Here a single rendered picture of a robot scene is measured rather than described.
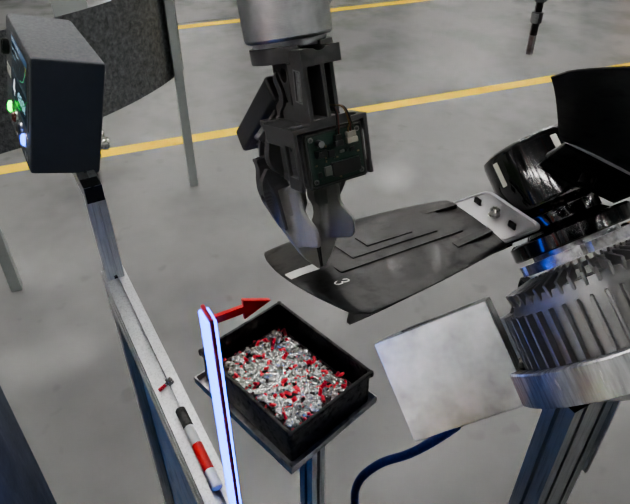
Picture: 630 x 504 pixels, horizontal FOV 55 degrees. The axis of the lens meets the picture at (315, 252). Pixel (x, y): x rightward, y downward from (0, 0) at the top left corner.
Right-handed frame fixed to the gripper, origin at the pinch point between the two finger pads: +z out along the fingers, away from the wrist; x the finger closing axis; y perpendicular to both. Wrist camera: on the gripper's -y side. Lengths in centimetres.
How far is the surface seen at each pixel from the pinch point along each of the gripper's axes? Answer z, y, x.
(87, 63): -19, -52, -9
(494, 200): 1.9, -1.1, 24.6
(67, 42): -23, -61, -10
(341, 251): 1.4, -1.0, 3.5
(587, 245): 5.9, 9.3, 28.0
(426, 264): 2.6, 6.0, 9.0
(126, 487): 95, -100, -24
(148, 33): -21, -209, 39
